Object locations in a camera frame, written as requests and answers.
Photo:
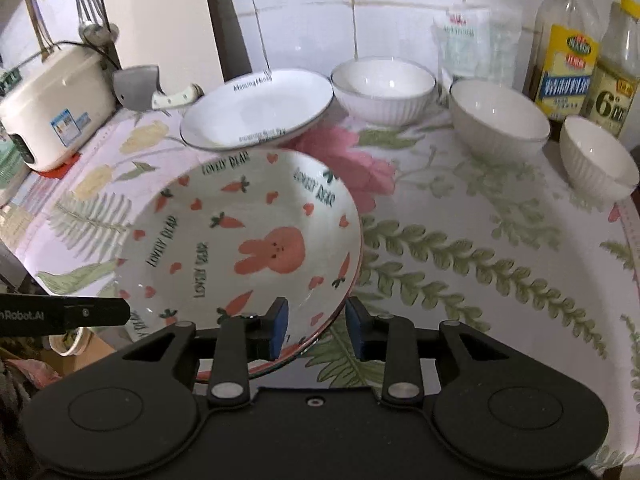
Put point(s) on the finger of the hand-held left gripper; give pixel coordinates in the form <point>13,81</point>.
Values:
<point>100,312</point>

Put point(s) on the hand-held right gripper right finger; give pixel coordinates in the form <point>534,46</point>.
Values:
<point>356,332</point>

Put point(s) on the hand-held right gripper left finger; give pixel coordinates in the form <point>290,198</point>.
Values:
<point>279,327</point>

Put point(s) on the rabbit print plate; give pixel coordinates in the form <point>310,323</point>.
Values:
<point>240,210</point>

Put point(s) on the white plate with black lettering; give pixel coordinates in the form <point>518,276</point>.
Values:
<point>260,105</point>

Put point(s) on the white ribbed bowl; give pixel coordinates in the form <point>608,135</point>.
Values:
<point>590,170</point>
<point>385,105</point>
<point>495,135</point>

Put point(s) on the white cup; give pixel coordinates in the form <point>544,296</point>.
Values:
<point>67,342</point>

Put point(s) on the floral tablecloth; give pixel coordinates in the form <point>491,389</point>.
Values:
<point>475,260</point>

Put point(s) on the red mat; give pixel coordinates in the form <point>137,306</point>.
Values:
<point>60,169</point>

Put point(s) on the cream rice cooker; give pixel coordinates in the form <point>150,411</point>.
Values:
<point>55,100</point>

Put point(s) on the kitchen cleaver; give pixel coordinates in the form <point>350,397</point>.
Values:
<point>135,87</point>

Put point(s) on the clear plastic seasoning packet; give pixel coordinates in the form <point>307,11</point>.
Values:
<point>475,50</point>

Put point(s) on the oil bottle with yellow label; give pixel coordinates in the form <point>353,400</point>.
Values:
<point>565,70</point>

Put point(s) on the clear vinegar bottle yellow cap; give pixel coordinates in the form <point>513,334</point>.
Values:
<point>617,90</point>

